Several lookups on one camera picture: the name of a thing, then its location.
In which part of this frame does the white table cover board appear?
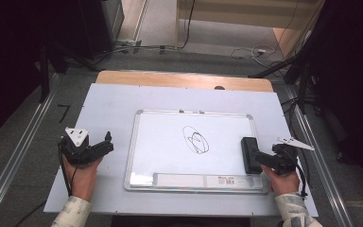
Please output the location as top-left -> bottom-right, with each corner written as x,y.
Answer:
43,82 -> 320,218

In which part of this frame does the metal floor rail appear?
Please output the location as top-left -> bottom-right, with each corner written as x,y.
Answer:
0,73 -> 62,223
284,84 -> 356,227

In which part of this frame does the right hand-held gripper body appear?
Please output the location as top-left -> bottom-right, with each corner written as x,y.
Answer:
272,136 -> 316,176

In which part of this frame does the white floor cable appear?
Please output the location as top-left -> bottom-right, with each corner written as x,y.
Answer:
231,44 -> 278,68

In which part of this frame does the metal-framed whiteboard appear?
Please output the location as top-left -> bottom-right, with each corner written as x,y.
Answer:
123,109 -> 269,195

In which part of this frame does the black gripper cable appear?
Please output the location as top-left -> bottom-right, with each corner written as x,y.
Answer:
295,162 -> 309,199
57,141 -> 74,197

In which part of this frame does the black metal stand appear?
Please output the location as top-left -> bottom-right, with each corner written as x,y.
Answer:
38,42 -> 52,104
248,46 -> 318,115

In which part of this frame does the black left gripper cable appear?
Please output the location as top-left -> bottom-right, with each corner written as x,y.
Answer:
57,141 -> 74,197

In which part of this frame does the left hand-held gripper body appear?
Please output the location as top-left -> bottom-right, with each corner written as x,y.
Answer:
59,127 -> 93,166

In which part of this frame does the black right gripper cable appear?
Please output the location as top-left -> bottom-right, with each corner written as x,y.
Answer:
295,162 -> 309,199

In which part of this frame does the person's right hand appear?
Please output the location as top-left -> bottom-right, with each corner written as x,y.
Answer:
260,164 -> 301,197

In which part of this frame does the person's left hand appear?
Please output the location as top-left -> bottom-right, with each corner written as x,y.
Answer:
63,155 -> 104,202

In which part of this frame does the light wooden furniture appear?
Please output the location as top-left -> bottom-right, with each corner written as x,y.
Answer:
174,0 -> 326,60

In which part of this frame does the dark cabinet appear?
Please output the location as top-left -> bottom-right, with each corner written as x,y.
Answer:
77,0 -> 126,61

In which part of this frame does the black whiteboard eraser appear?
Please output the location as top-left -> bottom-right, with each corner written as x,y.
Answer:
240,136 -> 264,175

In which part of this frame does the black hanging cable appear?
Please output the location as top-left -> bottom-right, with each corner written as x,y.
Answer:
178,0 -> 197,50

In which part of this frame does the wooden table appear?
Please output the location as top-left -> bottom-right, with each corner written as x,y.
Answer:
95,70 -> 275,94

